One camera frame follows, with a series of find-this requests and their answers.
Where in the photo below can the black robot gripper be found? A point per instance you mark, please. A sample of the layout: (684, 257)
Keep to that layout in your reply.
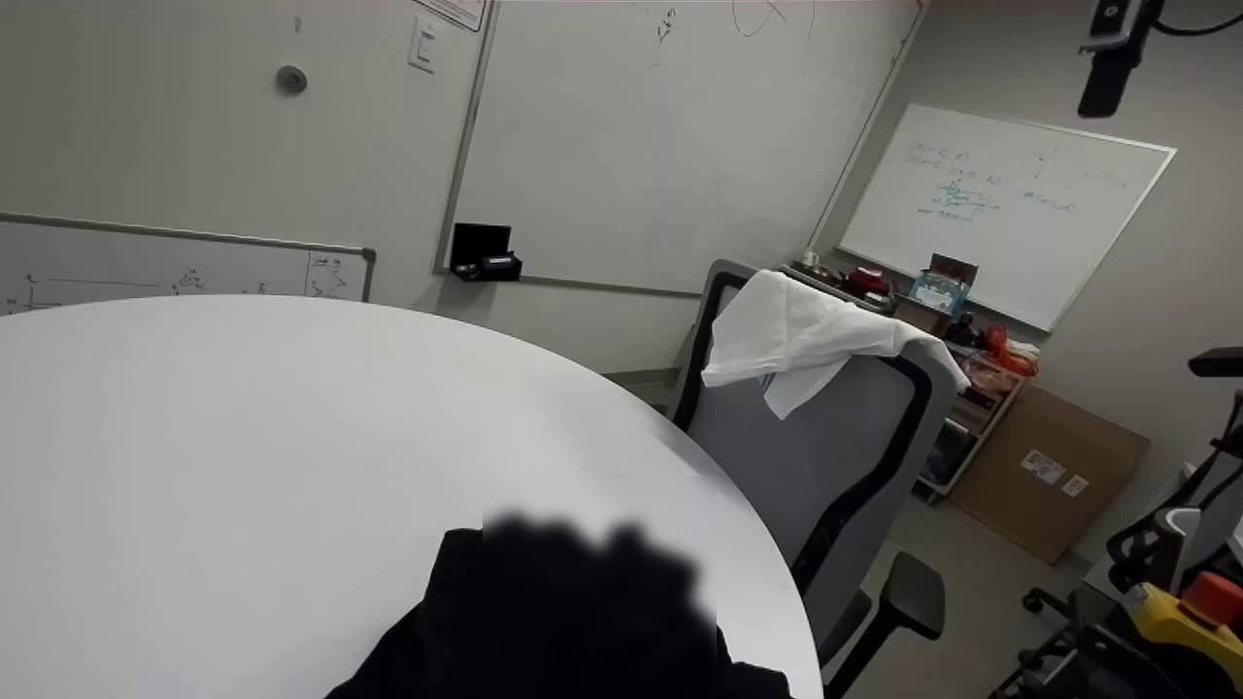
(1118, 40)

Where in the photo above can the white cloth on chair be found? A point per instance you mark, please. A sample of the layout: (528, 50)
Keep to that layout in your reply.
(797, 340)

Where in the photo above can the grey mesh office chair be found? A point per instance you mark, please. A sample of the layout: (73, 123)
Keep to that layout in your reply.
(829, 482)

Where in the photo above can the black marker holder box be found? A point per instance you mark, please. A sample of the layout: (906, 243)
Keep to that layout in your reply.
(485, 253)

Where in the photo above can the large wall whiteboard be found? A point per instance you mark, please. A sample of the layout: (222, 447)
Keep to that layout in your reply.
(640, 142)

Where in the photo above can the black stand frame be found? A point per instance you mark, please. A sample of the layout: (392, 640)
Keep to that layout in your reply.
(1097, 648)

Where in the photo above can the white wall switch plate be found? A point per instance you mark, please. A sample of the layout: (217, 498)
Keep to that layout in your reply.
(421, 47)

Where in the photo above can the brown cardboard box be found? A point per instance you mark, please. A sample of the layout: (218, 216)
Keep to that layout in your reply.
(1047, 471)

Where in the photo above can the yellow red device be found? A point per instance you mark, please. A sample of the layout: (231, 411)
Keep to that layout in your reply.
(1203, 622)

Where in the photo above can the black cloth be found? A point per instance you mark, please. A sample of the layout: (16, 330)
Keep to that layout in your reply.
(538, 611)

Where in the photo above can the leaning whiteboard right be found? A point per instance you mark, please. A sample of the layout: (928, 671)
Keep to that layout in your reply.
(1034, 207)

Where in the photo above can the round grey wall knob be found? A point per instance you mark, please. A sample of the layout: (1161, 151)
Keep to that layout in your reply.
(292, 80)

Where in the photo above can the low whiteboard left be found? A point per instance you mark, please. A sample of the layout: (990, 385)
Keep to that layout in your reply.
(51, 260)

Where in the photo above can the cluttered low shelf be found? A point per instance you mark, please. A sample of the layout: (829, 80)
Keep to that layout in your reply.
(990, 383)

